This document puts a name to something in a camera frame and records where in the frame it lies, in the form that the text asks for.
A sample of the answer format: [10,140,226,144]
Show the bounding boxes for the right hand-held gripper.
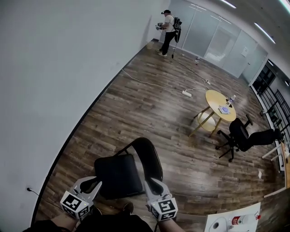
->
[144,178,178,222]

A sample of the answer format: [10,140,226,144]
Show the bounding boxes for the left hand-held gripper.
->
[60,176,102,219]

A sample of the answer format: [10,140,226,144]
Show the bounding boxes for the black folding chair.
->
[94,137,163,200]

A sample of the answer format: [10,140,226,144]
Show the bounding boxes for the person's left forearm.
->
[47,213,79,232]

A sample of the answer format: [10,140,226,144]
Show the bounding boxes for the person's right forearm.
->
[157,218,182,232]

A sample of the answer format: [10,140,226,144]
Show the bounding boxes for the black office chair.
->
[215,114,283,163]

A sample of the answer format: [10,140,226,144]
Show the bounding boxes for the person's right shoe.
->
[123,202,135,215]

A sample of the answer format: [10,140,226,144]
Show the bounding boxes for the person's black clothing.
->
[22,207,157,232]

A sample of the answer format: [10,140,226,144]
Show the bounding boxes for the white tape roll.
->
[208,217,234,232]

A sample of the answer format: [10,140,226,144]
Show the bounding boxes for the white table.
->
[205,202,261,232]

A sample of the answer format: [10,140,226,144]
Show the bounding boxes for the clear bottle red label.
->
[231,214,261,226]

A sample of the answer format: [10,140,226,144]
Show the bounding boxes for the round yellow table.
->
[188,89,237,138]

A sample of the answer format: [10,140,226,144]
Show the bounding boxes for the white drawer cabinet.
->
[277,145,286,172]

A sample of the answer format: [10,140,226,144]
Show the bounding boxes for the wooden desk white legs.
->
[262,141,290,198]

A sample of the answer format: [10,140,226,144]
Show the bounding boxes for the black metal railing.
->
[258,86,290,136]

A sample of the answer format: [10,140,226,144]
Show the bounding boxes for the black framed glass door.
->
[251,60,276,95]

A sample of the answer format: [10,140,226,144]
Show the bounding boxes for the frosted glass door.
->
[241,43,269,83]

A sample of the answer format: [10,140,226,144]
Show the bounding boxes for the white floor cable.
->
[121,69,206,93]

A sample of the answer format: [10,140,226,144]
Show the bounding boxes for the black floor cable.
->
[171,44,208,82]

